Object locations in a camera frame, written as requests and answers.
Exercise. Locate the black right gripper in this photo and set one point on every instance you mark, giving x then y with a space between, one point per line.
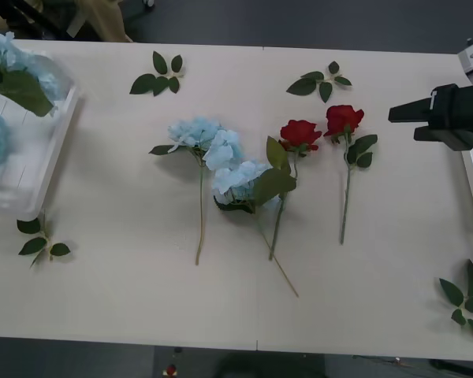
465 114

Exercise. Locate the red rose with green stem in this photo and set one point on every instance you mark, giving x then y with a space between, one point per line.
299 134
343 118

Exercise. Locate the pale blue flower tan stem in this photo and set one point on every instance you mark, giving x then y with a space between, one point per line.
236 177

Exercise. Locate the loose green leaf twig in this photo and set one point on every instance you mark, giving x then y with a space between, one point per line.
303 86
452 292
146 83
33 245

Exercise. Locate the tan cloth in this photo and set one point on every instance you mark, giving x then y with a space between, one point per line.
106 19

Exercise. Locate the black tripod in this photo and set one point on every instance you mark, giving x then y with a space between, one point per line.
43 19

